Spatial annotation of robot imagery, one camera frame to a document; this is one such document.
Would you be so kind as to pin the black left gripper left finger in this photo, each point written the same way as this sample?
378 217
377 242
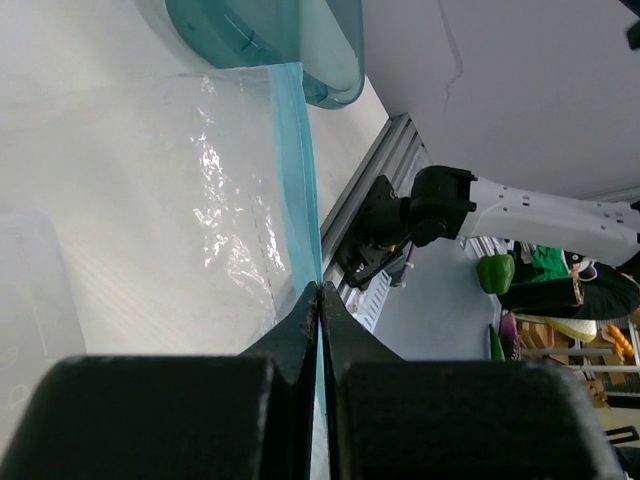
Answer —
247 416

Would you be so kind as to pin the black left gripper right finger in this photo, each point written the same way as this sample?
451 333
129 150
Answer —
390 418

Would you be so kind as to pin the clear zip top bag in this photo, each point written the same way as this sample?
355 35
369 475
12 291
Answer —
185 206

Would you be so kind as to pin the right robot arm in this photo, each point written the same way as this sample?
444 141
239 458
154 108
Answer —
447 202

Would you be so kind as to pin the purple toy eggplant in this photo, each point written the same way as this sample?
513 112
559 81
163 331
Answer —
509 337

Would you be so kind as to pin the green toy bell pepper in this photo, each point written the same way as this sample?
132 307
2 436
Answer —
495 273

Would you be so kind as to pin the teal plastic tray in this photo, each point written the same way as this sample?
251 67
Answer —
325 37

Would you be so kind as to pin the white slotted cable duct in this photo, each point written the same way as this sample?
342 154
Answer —
366 306

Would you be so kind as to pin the aluminium mounting rail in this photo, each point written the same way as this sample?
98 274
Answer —
386 173

